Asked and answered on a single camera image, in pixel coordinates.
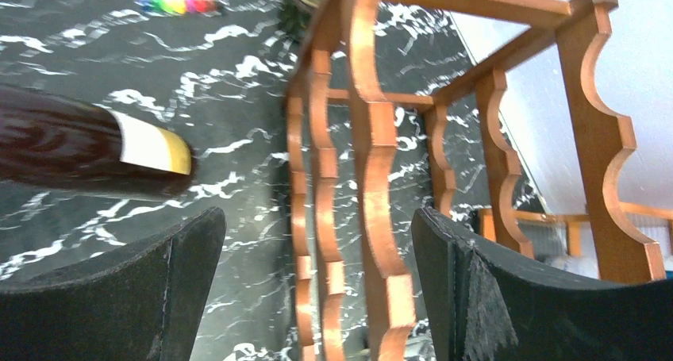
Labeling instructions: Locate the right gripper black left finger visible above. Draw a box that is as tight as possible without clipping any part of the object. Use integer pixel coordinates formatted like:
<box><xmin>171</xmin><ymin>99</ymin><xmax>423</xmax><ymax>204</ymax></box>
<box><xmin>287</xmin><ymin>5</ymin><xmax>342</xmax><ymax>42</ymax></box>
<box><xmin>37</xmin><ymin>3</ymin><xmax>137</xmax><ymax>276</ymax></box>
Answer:
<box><xmin>1</xmin><ymin>207</ymin><xmax>226</xmax><ymax>360</ymax></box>

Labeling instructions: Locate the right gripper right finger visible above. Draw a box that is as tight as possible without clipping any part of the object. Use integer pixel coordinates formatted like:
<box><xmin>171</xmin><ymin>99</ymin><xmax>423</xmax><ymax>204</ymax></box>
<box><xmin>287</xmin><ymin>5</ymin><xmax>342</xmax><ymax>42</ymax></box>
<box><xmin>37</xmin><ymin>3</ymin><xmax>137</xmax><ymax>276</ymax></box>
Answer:
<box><xmin>411</xmin><ymin>207</ymin><xmax>672</xmax><ymax>360</ymax></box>

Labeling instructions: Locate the gold capped wine bottle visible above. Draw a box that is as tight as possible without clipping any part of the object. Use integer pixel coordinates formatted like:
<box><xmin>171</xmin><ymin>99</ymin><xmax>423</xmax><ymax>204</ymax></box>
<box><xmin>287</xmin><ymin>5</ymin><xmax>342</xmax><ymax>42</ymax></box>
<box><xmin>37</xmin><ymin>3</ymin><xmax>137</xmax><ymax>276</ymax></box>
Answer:
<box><xmin>1</xmin><ymin>84</ymin><xmax>198</xmax><ymax>200</ymax></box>

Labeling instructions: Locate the green wine bottle white label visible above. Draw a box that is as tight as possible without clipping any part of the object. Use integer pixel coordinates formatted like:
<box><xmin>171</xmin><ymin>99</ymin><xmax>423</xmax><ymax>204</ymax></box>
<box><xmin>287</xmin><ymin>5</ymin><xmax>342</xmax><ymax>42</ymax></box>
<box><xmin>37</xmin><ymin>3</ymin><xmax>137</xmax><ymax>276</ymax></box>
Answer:
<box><xmin>279</xmin><ymin>0</ymin><xmax>323</xmax><ymax>43</ymax></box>

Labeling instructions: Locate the brown wooden wine rack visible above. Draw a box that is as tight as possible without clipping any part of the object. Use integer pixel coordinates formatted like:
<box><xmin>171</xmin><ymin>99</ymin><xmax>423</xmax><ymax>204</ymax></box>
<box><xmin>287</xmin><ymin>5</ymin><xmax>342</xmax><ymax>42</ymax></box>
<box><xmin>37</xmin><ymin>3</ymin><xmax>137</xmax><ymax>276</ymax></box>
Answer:
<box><xmin>286</xmin><ymin>0</ymin><xmax>671</xmax><ymax>360</ymax></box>

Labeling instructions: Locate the orange wooden shelf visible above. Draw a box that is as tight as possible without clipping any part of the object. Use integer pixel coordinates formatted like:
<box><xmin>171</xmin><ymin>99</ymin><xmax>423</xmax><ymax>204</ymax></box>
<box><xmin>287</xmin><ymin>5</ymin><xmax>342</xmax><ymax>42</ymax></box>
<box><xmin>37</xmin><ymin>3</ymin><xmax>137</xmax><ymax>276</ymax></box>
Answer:
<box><xmin>474</xmin><ymin>202</ymin><xmax>672</xmax><ymax>279</ymax></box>

